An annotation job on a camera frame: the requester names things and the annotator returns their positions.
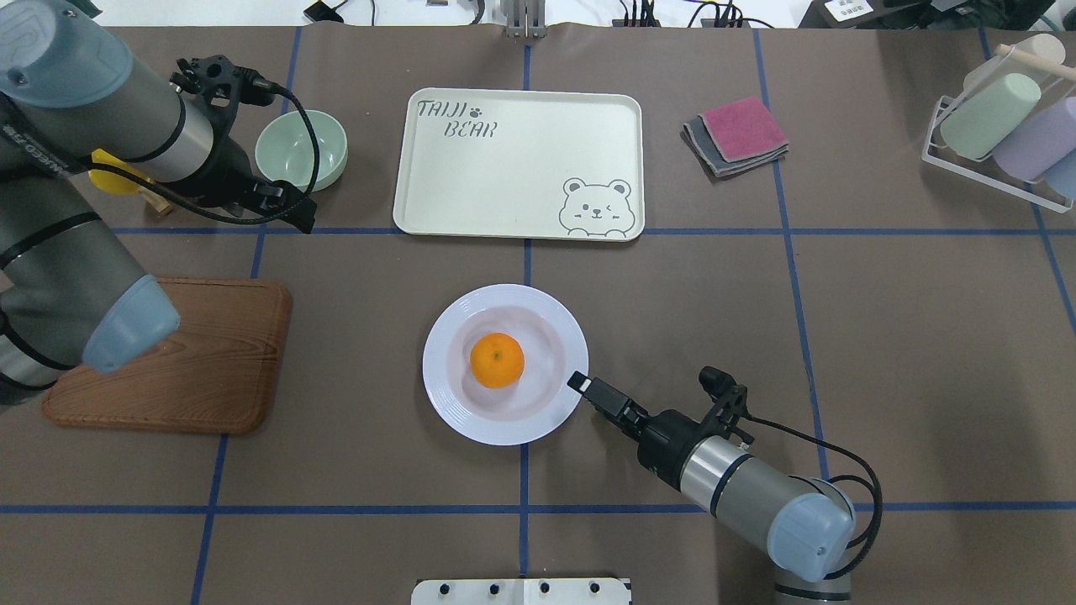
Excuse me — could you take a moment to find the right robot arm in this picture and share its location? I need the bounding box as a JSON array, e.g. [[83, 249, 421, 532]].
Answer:
[[567, 366, 854, 604]]

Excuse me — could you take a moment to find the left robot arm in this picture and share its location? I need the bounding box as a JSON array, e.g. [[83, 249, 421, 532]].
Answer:
[[1, 1, 318, 409]]

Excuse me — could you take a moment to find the brown wooden tray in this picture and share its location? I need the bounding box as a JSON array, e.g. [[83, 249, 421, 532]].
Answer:
[[42, 278, 293, 435]]

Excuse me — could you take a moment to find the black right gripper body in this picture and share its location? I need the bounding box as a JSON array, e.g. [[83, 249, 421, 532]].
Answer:
[[626, 409, 714, 492]]

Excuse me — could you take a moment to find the yellow mug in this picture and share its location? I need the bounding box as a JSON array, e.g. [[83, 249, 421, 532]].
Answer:
[[88, 149, 151, 195]]

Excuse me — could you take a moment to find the blue cup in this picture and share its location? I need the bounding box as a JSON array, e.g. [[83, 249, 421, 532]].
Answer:
[[1044, 150, 1076, 199]]

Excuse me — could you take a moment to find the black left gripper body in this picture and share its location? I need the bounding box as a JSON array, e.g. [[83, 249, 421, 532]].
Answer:
[[189, 139, 283, 219]]

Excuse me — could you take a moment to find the aluminium frame post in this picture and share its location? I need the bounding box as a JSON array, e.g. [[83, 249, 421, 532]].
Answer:
[[500, 0, 548, 39]]

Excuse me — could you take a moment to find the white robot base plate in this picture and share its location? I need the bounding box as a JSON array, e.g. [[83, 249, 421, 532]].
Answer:
[[410, 577, 634, 604]]

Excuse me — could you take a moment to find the cream bear tray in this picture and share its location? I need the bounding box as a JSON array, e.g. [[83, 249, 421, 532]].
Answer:
[[393, 87, 646, 242]]

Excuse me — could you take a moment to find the pink and grey cloth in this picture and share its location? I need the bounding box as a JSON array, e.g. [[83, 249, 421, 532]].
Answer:
[[683, 96, 790, 179]]

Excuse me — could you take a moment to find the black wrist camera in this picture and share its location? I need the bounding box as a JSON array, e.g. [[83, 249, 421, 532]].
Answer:
[[699, 366, 756, 450], [169, 55, 283, 107]]

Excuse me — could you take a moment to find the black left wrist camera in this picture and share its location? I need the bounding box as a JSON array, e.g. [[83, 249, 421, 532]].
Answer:
[[169, 55, 283, 107]]

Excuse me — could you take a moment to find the white round plate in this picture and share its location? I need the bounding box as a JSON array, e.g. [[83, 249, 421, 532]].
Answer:
[[420, 284, 589, 445]]

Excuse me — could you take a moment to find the orange fruit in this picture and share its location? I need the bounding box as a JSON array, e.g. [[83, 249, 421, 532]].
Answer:
[[469, 332, 525, 388]]

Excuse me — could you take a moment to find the purple cup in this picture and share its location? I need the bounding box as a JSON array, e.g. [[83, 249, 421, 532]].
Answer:
[[992, 96, 1075, 182]]

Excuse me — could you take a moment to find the green cup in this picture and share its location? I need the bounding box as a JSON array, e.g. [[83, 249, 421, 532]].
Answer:
[[939, 73, 1042, 160]]

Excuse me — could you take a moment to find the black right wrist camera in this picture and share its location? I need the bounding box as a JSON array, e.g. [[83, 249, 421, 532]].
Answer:
[[699, 366, 756, 450]]

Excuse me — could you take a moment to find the white cup rack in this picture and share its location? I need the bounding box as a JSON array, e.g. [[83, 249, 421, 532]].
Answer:
[[920, 34, 1073, 214]]

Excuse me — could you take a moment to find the green bowl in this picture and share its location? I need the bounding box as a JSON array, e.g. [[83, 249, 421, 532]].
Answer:
[[255, 110, 349, 192]]

